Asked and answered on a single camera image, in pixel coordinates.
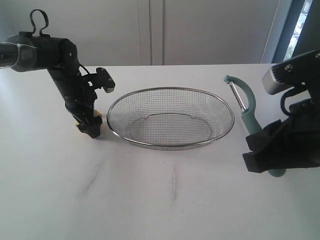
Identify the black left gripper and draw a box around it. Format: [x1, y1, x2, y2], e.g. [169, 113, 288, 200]
[48, 38, 103, 139]

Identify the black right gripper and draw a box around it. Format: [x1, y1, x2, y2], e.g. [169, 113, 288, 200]
[242, 50, 320, 173]

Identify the yellow lemon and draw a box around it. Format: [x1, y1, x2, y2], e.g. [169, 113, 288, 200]
[76, 110, 103, 139]

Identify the teal handled peeler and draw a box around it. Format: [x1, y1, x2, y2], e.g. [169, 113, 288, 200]
[224, 75, 294, 178]

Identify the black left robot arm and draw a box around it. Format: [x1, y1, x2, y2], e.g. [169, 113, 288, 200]
[0, 32, 103, 139]

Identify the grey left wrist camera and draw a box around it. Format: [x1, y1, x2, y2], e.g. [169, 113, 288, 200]
[95, 67, 116, 94]

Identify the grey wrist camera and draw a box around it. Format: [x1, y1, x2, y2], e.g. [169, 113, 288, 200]
[262, 65, 292, 95]
[95, 67, 116, 94]

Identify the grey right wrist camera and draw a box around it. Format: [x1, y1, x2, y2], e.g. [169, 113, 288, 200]
[262, 65, 292, 95]

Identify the oval wire mesh basket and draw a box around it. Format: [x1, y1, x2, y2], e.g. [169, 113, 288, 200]
[106, 87, 235, 151]

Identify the black left camera cable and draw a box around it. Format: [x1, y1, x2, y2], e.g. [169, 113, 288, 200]
[29, 9, 49, 36]

